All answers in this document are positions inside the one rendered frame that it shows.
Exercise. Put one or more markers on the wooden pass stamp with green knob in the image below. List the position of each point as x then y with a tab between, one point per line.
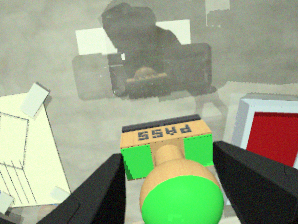
172	156

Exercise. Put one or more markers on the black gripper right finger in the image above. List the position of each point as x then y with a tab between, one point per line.
260	190

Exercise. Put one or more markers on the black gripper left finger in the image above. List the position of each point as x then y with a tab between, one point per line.
100	200

